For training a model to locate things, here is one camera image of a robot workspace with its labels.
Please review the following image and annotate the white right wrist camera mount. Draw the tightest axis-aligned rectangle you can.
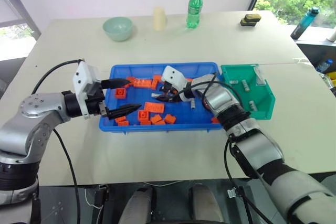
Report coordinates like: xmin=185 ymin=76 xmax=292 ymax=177
xmin=160 ymin=65 xmax=194 ymax=91

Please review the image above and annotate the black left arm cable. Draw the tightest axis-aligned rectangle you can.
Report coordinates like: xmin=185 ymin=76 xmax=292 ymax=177
xmin=30 ymin=58 xmax=86 ymax=224

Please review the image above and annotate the blue water bottle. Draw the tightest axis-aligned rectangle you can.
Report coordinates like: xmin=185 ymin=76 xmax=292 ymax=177
xmin=289 ymin=6 xmax=321 ymax=40

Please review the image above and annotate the pale green bowl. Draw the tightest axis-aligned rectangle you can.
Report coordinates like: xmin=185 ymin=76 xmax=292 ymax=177
xmin=102 ymin=16 xmax=133 ymax=42

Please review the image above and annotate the cream plastic cup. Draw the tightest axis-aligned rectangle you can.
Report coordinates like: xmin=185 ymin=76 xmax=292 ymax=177
xmin=152 ymin=6 xmax=167 ymax=31

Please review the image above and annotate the silver metal clip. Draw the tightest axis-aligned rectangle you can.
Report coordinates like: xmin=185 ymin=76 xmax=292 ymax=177
xmin=226 ymin=186 xmax=243 ymax=199

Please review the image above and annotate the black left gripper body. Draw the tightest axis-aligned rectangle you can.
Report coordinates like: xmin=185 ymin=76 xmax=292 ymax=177
xmin=86 ymin=80 xmax=109 ymax=117

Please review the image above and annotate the flat long orange brick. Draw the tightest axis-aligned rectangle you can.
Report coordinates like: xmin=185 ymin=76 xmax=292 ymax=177
xmin=143 ymin=101 xmax=165 ymax=113

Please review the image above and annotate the green bottle yellow cap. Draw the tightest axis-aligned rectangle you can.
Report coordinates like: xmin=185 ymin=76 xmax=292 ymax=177
xmin=186 ymin=0 xmax=204 ymax=29

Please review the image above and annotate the grey rounded shape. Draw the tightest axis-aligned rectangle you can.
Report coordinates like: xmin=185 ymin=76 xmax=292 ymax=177
xmin=121 ymin=184 xmax=156 ymax=224

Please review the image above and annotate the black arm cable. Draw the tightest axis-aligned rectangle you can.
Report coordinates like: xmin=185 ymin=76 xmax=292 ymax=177
xmin=30 ymin=58 xmax=86 ymax=224
xmin=178 ymin=73 xmax=263 ymax=224

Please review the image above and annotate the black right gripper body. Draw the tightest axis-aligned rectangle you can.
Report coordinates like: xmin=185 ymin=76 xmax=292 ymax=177
xmin=162 ymin=81 xmax=187 ymax=103

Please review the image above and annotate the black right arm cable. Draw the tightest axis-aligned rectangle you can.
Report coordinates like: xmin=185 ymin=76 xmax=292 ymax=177
xmin=178 ymin=73 xmax=263 ymax=224

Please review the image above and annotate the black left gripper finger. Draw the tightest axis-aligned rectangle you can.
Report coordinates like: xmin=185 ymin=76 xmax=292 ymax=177
xmin=105 ymin=103 xmax=143 ymax=120
xmin=100 ymin=78 xmax=132 ymax=90

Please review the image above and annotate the clear bottle blue cap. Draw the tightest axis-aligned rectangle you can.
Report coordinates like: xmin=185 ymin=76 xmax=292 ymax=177
xmin=316 ymin=58 xmax=336 ymax=74

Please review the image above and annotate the thin white cord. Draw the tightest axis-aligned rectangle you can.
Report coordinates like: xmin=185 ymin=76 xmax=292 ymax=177
xmin=85 ymin=180 xmax=185 ymax=210

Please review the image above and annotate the green plastic bin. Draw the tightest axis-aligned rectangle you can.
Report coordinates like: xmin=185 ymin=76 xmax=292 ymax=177
xmin=220 ymin=63 xmax=277 ymax=121

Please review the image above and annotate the dark side table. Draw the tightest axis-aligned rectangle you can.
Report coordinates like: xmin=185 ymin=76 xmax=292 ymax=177
xmin=295 ymin=38 xmax=336 ymax=68

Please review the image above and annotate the long orange toy brick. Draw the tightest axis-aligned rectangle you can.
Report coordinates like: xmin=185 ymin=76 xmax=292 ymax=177
xmin=133 ymin=78 xmax=153 ymax=89

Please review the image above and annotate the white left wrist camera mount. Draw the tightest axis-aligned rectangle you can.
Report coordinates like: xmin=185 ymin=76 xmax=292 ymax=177
xmin=73 ymin=60 xmax=102 ymax=120

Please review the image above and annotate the black and yellow sponge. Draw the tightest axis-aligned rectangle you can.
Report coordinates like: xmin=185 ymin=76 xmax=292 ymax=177
xmin=239 ymin=13 xmax=262 ymax=28

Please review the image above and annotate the blue plastic bin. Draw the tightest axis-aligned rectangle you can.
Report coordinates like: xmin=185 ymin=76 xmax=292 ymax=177
xmin=98 ymin=61 xmax=224 ymax=132

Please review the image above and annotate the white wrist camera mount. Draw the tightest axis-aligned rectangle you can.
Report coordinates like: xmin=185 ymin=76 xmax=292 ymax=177
xmin=73 ymin=60 xmax=102 ymax=120
xmin=160 ymin=65 xmax=194 ymax=91

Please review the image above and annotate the square orange toy brick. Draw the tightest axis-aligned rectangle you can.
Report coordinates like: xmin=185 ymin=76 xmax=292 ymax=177
xmin=115 ymin=88 xmax=128 ymax=100
xmin=137 ymin=110 xmax=151 ymax=123

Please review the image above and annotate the black strap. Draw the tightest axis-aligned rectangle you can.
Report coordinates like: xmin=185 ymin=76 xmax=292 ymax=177
xmin=94 ymin=184 xmax=110 ymax=224

